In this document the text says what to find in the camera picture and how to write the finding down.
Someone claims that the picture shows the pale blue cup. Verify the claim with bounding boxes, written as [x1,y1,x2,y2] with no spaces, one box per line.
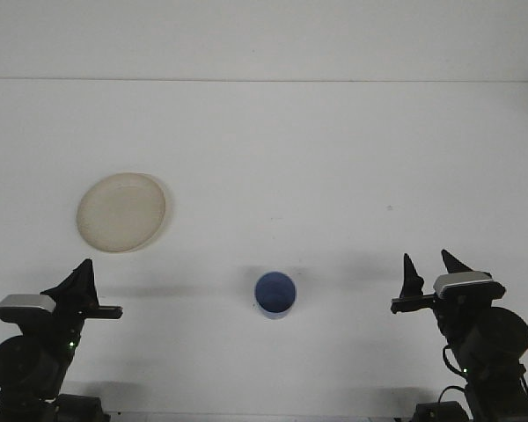
[253,271,298,322]

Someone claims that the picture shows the pale round plate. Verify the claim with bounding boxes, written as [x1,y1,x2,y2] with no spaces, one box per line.
[76,172,173,254]

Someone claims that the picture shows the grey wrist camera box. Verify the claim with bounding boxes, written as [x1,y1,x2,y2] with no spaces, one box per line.
[432,270,508,302]
[0,294,57,324]

